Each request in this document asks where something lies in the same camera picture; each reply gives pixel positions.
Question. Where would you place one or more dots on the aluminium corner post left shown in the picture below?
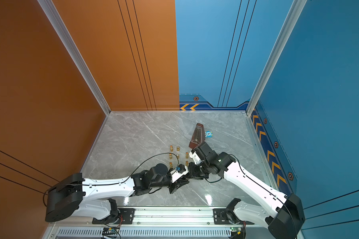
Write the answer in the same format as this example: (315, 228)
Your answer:
(64, 35)

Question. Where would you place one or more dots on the blue owl number block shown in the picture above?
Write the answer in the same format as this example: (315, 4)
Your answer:
(208, 134)

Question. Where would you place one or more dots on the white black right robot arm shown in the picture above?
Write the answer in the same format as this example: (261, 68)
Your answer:
(227, 167)

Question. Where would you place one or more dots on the green circuit board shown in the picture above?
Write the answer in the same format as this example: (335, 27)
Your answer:
(110, 233)
(234, 231)

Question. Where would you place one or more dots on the green circuit board left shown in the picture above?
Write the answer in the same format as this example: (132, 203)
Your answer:
(110, 233)

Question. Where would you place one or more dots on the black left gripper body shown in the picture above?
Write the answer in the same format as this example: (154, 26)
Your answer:
(174, 186)

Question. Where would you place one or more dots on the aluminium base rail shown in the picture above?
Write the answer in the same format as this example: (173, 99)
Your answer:
(179, 216)

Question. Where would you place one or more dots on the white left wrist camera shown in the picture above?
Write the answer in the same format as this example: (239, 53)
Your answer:
(178, 172)

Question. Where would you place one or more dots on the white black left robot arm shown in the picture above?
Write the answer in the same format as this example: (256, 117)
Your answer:
(82, 197)

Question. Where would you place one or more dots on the aluminium corner post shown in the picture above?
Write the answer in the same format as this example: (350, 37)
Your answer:
(281, 41)
(64, 35)

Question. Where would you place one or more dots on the green circuit board right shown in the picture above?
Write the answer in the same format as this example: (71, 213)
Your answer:
(234, 231)

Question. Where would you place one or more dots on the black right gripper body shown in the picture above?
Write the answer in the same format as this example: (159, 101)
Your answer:
(198, 171)

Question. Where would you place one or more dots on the aluminium corner post right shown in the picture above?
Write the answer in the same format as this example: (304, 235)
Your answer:
(281, 41)

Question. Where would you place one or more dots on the dark red wooden metronome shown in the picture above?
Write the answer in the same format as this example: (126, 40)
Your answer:
(198, 136)

